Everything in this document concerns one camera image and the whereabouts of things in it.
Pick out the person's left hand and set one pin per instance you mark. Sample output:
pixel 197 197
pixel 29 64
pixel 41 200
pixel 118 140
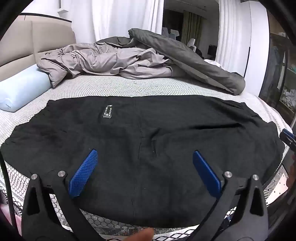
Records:
pixel 140 235

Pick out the person's right hand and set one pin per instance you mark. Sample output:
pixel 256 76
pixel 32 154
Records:
pixel 291 180

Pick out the beige headboard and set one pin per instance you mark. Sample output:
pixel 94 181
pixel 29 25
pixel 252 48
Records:
pixel 34 39

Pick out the black pants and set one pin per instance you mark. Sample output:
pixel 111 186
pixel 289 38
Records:
pixel 150 139

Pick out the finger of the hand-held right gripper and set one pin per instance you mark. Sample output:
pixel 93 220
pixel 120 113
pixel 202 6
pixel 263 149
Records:
pixel 288 135

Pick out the grey duvet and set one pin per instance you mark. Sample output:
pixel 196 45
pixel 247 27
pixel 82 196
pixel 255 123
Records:
pixel 129 58

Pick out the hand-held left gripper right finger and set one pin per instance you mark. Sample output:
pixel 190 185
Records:
pixel 205 171

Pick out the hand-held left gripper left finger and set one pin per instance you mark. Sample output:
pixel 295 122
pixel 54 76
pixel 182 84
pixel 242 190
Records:
pixel 84 171

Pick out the glass door wardrobe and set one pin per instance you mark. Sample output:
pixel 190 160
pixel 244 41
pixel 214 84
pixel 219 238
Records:
pixel 281 76

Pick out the white chair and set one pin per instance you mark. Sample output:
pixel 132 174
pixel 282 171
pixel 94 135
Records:
pixel 191 44

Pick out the white curtain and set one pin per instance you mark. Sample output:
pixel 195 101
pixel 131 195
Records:
pixel 115 18
pixel 233 34

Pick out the bed with honeycomb sheet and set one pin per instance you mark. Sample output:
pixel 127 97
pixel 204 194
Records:
pixel 161 86

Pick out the white cloth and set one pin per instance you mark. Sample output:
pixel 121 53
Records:
pixel 211 63

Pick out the olive curtain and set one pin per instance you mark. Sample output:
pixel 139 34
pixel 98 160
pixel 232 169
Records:
pixel 190 25

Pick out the light blue pillow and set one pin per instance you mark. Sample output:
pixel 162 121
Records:
pixel 20 88

